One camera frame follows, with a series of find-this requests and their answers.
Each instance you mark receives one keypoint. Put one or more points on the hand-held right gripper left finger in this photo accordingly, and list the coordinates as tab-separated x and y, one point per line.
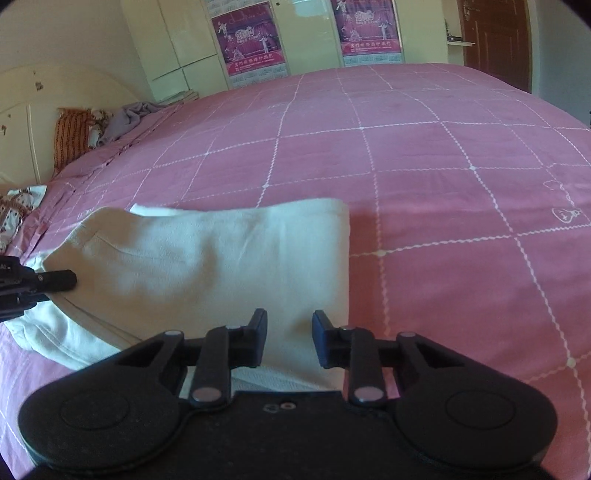
259	337

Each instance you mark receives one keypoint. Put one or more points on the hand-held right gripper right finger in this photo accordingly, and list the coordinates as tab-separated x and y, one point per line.
322	341

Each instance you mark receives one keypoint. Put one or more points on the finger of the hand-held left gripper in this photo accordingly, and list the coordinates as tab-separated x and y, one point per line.
18	304
55	280

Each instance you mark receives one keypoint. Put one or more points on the white pants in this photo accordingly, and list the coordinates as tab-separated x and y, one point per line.
207	267

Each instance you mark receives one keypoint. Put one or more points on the white brown patterned pillow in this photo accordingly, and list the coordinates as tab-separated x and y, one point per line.
16	212

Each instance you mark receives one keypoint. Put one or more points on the orange striped pillow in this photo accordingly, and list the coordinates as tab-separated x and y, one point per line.
71	138

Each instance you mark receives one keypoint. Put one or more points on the small white floral pillow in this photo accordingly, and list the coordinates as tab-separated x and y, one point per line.
97	129

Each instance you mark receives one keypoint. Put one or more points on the cream wooden headboard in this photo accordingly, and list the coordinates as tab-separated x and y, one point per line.
27	115

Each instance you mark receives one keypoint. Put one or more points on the lilac crumpled cloth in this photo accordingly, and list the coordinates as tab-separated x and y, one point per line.
131	117

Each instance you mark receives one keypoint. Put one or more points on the pink checked bed sheet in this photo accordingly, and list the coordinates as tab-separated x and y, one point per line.
438	184

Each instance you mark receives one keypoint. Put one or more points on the cream glossy wardrobe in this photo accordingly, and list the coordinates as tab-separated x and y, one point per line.
304	37

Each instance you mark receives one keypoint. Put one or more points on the dark shelf item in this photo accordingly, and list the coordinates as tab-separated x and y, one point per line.
455	36

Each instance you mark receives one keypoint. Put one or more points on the brown wooden door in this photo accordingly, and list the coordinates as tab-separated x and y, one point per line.
501	37

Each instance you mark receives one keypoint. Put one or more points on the purple calendar wall poster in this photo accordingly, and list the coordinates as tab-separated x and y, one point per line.
367	27
231	3
249	41

